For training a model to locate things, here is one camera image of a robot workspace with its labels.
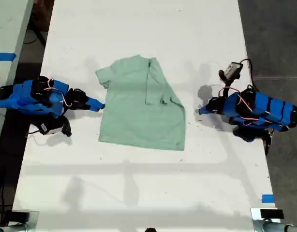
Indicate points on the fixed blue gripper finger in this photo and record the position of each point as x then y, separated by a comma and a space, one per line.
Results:
205, 107
95, 102

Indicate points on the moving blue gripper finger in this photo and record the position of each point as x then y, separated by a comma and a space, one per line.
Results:
94, 108
203, 112

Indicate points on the pale green T-shirt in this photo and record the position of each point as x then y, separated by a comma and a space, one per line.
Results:
138, 116

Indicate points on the blue and black robot arm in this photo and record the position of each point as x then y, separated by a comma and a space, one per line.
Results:
267, 111
25, 99

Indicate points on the long blue tape strip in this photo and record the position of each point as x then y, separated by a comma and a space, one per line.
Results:
4, 56

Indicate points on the dark brown box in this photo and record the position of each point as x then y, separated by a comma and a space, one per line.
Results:
43, 14

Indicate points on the white side table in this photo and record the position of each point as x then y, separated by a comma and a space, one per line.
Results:
8, 36

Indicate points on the short blue tape strip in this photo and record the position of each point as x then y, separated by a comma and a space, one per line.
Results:
268, 198

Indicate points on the grey metal tube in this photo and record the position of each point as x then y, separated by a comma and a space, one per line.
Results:
274, 226
8, 228

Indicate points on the gripper camera black stalk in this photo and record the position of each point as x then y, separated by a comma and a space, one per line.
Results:
227, 82
66, 128

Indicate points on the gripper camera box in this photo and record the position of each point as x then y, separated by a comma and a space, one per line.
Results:
50, 128
233, 69

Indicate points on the silver metal bracket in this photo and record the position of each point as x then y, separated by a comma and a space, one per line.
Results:
256, 213
32, 217

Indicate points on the black stand post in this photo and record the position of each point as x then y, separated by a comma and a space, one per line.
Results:
151, 230

